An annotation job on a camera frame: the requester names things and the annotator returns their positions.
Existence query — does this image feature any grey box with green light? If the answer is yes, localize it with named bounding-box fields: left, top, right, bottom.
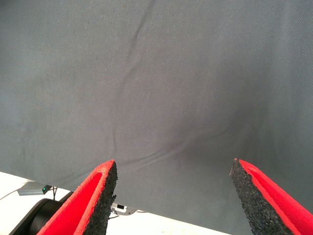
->
left=17, top=183, right=53, bottom=196

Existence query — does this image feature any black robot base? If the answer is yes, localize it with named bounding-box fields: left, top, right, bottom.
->
left=9, top=191, right=74, bottom=235

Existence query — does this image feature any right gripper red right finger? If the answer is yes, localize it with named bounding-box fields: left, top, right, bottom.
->
left=229, top=158, right=313, bottom=235

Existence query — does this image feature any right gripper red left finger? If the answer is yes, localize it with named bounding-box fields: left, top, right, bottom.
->
left=36, top=159, right=117, bottom=235

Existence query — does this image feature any dark grey table cloth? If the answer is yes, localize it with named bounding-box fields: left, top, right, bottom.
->
left=0, top=0, right=313, bottom=235

